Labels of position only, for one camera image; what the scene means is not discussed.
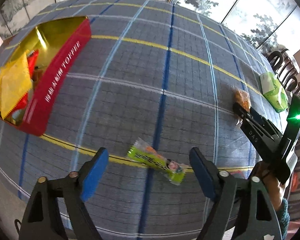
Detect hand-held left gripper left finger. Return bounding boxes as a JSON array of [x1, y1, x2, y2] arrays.
[[19, 147, 109, 240]]

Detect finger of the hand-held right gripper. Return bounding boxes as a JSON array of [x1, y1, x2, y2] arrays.
[[233, 102, 282, 140], [240, 119, 280, 160]]

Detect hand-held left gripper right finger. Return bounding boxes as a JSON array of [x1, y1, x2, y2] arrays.
[[189, 147, 283, 240]]

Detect clear packet orange snacks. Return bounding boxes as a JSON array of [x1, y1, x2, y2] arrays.
[[233, 88, 252, 127]]

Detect green strip snack packet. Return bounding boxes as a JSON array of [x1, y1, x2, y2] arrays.
[[126, 137, 189, 186]]

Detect red tin box gold interior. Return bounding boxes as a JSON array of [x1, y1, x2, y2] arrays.
[[0, 16, 92, 137]]

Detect large yellow snack packet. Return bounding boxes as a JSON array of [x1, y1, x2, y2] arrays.
[[0, 50, 33, 119]]

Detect red snack packet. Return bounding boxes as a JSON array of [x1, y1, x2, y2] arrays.
[[12, 49, 40, 112]]

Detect person's right forearm teal sleeve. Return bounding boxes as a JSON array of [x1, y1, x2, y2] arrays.
[[275, 197, 290, 240]]

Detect person's right hand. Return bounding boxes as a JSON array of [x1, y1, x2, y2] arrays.
[[255, 162, 288, 209]]

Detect green tissue pack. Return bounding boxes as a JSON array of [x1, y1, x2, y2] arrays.
[[259, 71, 289, 113]]

